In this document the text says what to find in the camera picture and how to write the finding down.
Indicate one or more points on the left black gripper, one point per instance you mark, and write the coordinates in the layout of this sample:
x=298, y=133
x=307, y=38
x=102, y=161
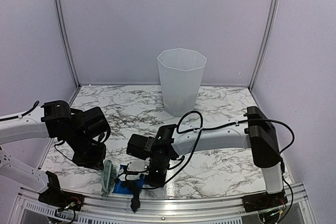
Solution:
x=96, y=162

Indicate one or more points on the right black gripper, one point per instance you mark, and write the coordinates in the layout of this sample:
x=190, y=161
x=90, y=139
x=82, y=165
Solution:
x=158, y=182

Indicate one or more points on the green hand brush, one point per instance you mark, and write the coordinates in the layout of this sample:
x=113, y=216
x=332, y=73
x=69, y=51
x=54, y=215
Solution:
x=108, y=176

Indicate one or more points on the blue plastic dustpan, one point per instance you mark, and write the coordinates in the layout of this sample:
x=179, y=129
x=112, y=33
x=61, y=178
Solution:
x=120, y=187

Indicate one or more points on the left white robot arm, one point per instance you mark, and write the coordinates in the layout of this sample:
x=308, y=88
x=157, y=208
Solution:
x=52, y=120

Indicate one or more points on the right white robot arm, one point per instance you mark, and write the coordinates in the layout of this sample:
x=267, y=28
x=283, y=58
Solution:
x=251, y=130

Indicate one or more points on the translucent white plastic bin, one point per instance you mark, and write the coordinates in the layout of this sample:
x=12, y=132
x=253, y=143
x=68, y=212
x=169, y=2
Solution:
x=181, y=71

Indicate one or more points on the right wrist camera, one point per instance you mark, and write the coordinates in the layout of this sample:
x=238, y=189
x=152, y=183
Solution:
x=140, y=146

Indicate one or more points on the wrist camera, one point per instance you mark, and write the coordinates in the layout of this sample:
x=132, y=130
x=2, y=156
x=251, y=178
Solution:
x=140, y=146
x=96, y=124

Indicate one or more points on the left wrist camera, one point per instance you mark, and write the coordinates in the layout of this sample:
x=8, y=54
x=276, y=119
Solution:
x=96, y=124

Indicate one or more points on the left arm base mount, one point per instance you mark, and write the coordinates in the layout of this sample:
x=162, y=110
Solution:
x=55, y=196

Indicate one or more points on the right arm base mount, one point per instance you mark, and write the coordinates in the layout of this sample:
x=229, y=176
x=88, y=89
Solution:
x=273, y=196

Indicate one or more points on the aluminium front frame rail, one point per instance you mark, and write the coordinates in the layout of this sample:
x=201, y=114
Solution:
x=116, y=209

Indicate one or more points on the left aluminium corner post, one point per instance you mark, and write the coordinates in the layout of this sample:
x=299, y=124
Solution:
x=66, y=43

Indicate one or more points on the aluminium corner post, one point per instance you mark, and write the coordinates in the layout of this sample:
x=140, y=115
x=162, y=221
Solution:
x=264, y=43
x=66, y=43

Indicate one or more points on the right aluminium corner post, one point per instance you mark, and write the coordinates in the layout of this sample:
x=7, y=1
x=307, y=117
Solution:
x=264, y=43

